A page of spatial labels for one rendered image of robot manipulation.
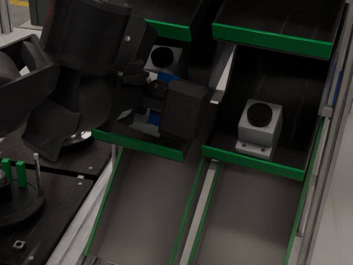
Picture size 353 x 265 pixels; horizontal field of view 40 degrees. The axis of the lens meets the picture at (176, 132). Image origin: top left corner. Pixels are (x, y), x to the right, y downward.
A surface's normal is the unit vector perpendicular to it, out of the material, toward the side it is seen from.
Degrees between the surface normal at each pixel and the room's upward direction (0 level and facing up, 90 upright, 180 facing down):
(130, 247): 45
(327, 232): 0
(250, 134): 115
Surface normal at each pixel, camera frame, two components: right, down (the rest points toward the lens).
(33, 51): 0.35, -0.87
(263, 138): -0.36, 0.78
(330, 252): 0.04, -0.86
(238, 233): -0.24, -0.29
